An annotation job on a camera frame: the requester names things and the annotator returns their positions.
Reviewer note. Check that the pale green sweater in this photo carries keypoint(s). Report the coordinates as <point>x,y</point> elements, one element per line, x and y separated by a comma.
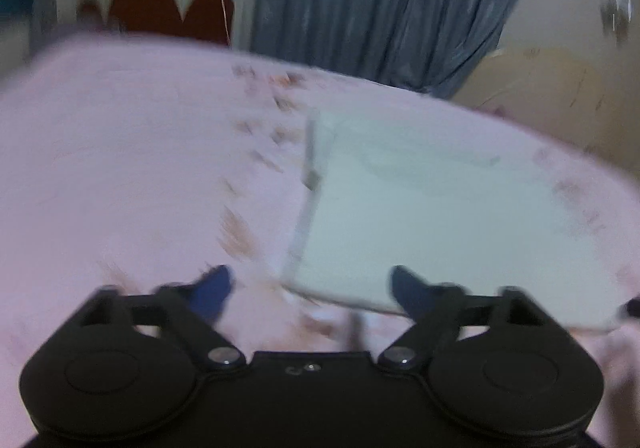
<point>425,218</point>

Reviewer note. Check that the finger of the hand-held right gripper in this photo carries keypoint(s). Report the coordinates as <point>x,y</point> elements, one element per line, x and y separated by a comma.
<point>631,308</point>

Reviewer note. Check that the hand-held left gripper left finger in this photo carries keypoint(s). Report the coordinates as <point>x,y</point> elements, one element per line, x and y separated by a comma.
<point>215,289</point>

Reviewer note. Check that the red heart-shaped headboard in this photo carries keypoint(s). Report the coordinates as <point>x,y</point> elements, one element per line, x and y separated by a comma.
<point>145,3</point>

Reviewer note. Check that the wall lamp with glass shades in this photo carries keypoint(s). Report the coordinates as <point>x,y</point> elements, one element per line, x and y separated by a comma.
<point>616,17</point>

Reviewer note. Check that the bed with pink floral sheet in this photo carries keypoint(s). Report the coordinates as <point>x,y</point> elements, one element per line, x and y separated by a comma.
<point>125,168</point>

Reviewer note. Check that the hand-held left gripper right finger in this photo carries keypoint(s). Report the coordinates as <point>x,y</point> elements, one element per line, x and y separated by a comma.
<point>407,291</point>

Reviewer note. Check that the cream round headboard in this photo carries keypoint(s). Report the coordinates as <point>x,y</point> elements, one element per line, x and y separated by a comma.
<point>550,88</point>

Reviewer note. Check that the wide blue curtain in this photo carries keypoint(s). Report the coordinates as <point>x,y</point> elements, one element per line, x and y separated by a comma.
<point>375,3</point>

